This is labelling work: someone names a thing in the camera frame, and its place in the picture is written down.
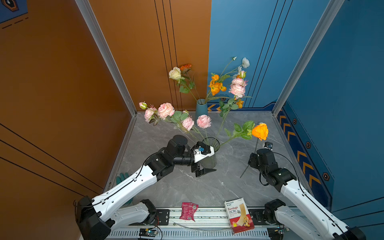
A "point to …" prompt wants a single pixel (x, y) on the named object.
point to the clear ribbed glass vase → (211, 163)
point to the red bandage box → (238, 216)
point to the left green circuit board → (147, 232)
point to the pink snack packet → (188, 210)
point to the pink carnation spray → (204, 121)
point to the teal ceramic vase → (201, 108)
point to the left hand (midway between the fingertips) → (212, 156)
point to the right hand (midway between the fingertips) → (253, 157)
